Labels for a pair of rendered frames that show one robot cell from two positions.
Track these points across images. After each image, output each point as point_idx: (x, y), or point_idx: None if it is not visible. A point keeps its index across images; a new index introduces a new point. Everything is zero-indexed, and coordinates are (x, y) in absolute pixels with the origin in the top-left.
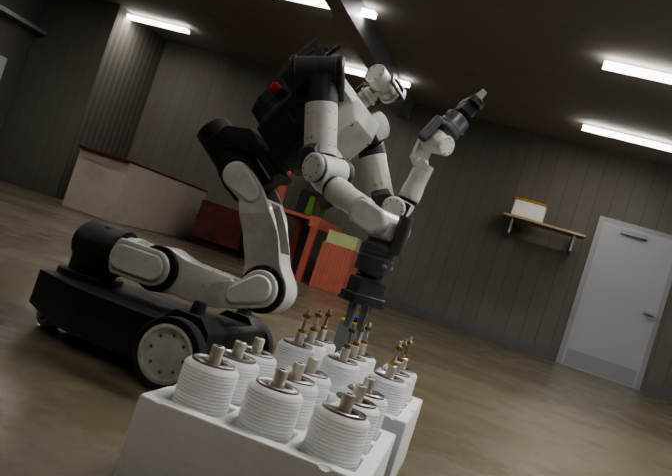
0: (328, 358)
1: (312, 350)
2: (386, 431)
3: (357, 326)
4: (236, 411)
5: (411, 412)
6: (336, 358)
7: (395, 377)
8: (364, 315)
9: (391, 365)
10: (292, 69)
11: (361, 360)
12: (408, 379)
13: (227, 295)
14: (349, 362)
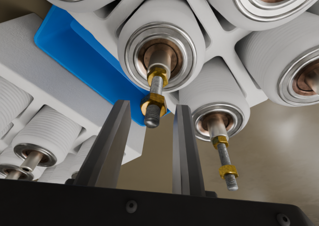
0: (120, 57)
1: None
2: (134, 153)
3: (175, 115)
4: (0, 146)
5: (261, 100)
6: (136, 67)
7: (232, 123)
8: (173, 174)
9: (211, 142)
10: None
11: (266, 22)
12: (301, 106)
13: None
14: (175, 67)
